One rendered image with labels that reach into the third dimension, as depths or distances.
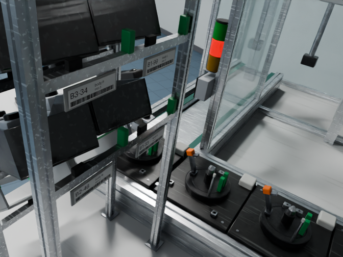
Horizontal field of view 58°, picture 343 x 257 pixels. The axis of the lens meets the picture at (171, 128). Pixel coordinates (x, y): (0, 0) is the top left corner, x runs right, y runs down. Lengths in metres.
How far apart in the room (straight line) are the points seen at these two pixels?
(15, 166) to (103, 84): 0.17
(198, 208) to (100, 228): 0.30
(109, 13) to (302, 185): 1.02
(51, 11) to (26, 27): 0.11
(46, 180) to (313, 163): 1.21
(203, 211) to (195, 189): 0.07
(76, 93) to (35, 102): 0.05
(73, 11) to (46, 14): 0.04
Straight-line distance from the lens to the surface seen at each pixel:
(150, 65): 0.48
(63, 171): 0.68
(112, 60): 0.41
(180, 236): 0.91
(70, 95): 0.37
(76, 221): 1.00
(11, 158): 0.48
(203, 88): 0.99
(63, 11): 0.43
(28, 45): 0.33
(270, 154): 1.41
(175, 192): 0.93
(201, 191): 0.93
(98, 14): 0.49
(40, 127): 0.37
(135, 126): 1.00
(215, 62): 0.99
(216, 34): 0.97
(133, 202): 0.95
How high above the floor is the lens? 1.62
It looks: 33 degrees down
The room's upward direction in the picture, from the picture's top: 9 degrees clockwise
